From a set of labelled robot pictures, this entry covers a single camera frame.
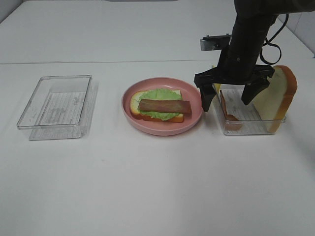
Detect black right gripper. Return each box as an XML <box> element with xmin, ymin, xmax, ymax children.
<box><xmin>194</xmin><ymin>46</ymin><xmax>275</xmax><ymax>112</ymax></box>

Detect bacon strip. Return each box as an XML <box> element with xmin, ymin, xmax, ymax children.
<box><xmin>138</xmin><ymin>99</ymin><xmax>191</xmax><ymax>114</ymax></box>
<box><xmin>220</xmin><ymin>89</ymin><xmax>242</xmax><ymax>131</ymax></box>

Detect green lettuce leaf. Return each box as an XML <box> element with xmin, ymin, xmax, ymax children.
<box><xmin>132</xmin><ymin>88</ymin><xmax>184</xmax><ymax>122</ymax></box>

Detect bread slice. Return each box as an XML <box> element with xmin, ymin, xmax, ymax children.
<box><xmin>253</xmin><ymin>65</ymin><xmax>297</xmax><ymax>133</ymax></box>
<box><xmin>130</xmin><ymin>91</ymin><xmax>184</xmax><ymax>123</ymax></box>

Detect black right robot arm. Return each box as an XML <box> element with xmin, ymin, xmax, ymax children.
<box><xmin>194</xmin><ymin>0</ymin><xmax>315</xmax><ymax>112</ymax></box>

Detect yellow cheese slice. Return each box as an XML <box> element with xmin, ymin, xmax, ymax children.
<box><xmin>211</xmin><ymin>65</ymin><xmax>221</xmax><ymax>102</ymax></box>

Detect right clear plastic container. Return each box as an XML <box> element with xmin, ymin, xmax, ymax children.
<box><xmin>212</xmin><ymin>84</ymin><xmax>286</xmax><ymax>135</ymax></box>

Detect clear plastic container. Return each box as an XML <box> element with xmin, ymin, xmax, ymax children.
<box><xmin>212</xmin><ymin>84</ymin><xmax>286</xmax><ymax>135</ymax></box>
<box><xmin>17</xmin><ymin>75</ymin><xmax>97</xmax><ymax>141</ymax></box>

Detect pink round plate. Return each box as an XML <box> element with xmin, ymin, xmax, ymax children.
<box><xmin>122</xmin><ymin>77</ymin><xmax>203</xmax><ymax>136</ymax></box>

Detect left clear plastic container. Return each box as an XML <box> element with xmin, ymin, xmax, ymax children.
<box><xmin>17</xmin><ymin>75</ymin><xmax>97</xmax><ymax>141</ymax></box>

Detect black cable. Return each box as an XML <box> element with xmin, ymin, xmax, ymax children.
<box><xmin>259</xmin><ymin>13</ymin><xmax>289</xmax><ymax>66</ymax></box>

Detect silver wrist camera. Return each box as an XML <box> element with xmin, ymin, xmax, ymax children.
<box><xmin>200</xmin><ymin>34</ymin><xmax>231</xmax><ymax>51</ymax></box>

